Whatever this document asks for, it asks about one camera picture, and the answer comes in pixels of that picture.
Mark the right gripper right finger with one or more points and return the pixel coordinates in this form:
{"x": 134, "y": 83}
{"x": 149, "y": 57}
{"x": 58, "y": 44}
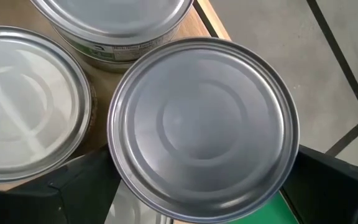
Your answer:
{"x": 337, "y": 196}

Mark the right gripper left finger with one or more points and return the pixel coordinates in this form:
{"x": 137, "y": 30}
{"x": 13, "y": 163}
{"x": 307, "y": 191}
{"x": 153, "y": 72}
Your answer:
{"x": 42, "y": 205}

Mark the green table mat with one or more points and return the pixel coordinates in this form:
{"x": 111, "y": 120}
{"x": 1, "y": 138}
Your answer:
{"x": 259, "y": 215}

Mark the black frame wooden shelf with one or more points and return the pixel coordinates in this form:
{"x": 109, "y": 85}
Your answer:
{"x": 102, "y": 82}

